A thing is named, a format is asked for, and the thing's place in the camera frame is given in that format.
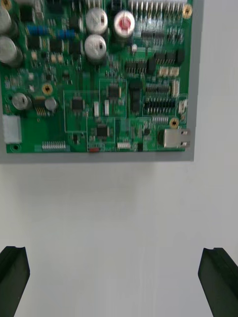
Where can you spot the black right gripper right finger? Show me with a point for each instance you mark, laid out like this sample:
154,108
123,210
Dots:
220,280

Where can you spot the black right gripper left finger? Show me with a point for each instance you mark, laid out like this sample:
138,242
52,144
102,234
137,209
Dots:
12,272

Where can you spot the green circuit board grey frame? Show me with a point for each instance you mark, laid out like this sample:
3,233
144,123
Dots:
74,123

